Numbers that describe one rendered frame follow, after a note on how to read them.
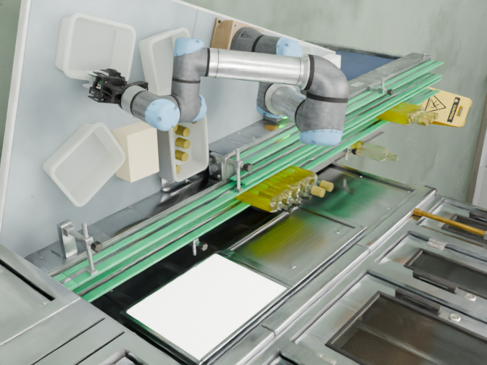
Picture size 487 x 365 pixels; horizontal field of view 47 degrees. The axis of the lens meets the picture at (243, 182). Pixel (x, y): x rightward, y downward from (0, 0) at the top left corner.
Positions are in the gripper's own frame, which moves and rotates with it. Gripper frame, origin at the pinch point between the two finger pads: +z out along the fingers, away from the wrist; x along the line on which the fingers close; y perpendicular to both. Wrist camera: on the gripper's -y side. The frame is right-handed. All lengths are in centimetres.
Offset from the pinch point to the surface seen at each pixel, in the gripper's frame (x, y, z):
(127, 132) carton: 15.9, -15.1, -2.4
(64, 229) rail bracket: 41.9, 8.1, -12.1
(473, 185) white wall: 110, -708, 61
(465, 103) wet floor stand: -7, -410, 24
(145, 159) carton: 24.0, -22.3, -5.3
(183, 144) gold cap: 19.5, -40.1, -3.4
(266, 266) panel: 48, -52, -44
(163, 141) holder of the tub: 19.0, -31.7, -1.9
